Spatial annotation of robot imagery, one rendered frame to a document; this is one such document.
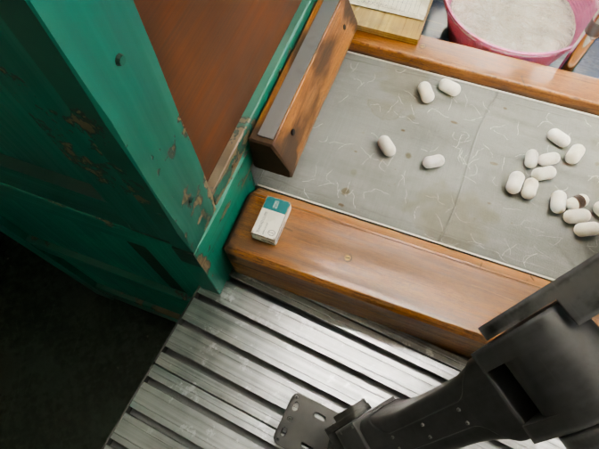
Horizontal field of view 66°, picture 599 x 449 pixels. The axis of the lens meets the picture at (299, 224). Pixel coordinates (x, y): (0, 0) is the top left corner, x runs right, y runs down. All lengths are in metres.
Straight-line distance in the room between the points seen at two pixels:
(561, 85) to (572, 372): 0.60
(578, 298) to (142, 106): 0.32
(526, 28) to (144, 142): 0.76
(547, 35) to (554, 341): 0.73
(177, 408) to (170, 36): 0.48
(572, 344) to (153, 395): 0.54
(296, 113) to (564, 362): 0.44
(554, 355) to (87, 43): 0.34
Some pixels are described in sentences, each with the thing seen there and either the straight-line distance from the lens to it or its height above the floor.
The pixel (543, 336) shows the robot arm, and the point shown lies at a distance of 0.33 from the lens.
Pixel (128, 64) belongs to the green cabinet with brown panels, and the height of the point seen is 1.11.
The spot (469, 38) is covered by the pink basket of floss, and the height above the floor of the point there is 0.75.
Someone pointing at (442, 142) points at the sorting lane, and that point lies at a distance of 0.76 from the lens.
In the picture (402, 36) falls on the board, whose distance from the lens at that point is 0.84.
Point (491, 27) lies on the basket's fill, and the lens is 0.96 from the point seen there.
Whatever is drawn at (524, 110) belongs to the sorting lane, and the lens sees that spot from 0.84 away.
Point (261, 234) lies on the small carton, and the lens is 0.61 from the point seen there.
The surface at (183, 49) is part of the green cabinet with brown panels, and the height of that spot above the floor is 1.05.
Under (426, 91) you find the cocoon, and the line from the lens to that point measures 0.79.
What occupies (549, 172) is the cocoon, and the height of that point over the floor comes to 0.76.
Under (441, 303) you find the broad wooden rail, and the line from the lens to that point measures 0.62.
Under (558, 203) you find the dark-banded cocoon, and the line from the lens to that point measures 0.75.
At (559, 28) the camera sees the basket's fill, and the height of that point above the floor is 0.73.
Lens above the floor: 1.35
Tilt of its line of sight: 66 degrees down
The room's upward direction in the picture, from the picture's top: 3 degrees counter-clockwise
